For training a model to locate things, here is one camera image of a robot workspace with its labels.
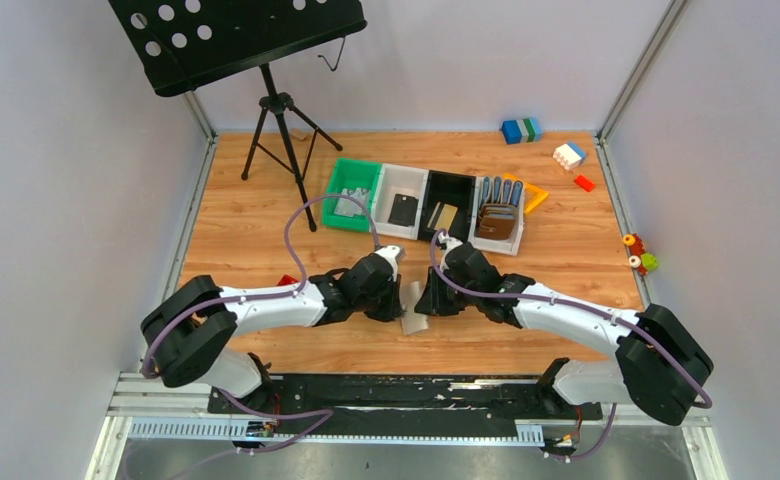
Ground beige card holder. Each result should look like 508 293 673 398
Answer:
400 281 429 336

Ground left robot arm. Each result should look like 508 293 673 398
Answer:
141 245 404 398

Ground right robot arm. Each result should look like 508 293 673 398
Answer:
417 233 714 426

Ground red object under arm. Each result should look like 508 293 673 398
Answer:
277 275 300 286

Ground gold card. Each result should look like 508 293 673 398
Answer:
426 202 458 231

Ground black card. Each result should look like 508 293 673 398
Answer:
387 194 418 227

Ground brown card holder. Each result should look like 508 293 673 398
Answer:
475 203 519 241

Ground grey cards in green bin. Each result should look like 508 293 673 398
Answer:
333 187 371 218

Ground blue card holders row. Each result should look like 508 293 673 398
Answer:
478 176 525 207

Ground black plastic bin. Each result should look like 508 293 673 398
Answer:
416 170 476 241

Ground white bin with holders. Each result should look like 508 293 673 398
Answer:
467 176 525 256

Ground white plastic bin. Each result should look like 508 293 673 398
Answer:
372 164 428 240

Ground green plastic bin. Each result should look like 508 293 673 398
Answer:
322 158 382 232

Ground blue green toy block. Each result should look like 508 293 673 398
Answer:
500 117 544 145

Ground red toy brick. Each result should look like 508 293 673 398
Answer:
574 175 596 192

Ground white blue toy block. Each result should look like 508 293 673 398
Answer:
552 142 588 171

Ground colourful toy vehicle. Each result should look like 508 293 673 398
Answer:
622 233 659 276

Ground black music stand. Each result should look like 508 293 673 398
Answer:
110 0 368 200

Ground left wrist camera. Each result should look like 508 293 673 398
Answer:
374 245 405 281

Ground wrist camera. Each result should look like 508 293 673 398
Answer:
430 230 463 271
374 245 405 281

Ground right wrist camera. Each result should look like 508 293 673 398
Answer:
430 230 463 271

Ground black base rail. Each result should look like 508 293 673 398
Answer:
207 373 614 456

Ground orange toy frame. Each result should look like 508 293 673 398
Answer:
502 173 549 215

